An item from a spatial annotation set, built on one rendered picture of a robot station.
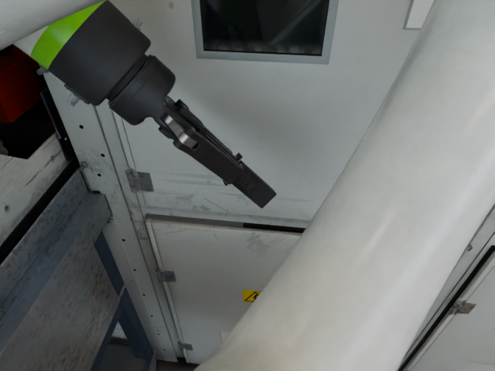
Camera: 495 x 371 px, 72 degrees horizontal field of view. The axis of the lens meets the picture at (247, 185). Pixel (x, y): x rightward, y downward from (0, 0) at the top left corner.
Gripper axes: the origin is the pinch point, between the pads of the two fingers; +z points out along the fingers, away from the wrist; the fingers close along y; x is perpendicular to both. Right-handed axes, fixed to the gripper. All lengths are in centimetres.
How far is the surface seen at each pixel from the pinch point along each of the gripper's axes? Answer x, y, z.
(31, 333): -40.2, -3.8, -6.7
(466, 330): 7, -4, 75
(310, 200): 3.5, -9.7, 16.5
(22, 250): -33.1, -10.6, -14.7
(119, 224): -30.9, -30.0, 0.0
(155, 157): -10.3, -18.1, -7.4
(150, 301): -51, -38, 25
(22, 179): -27.0, -18.4, -21.0
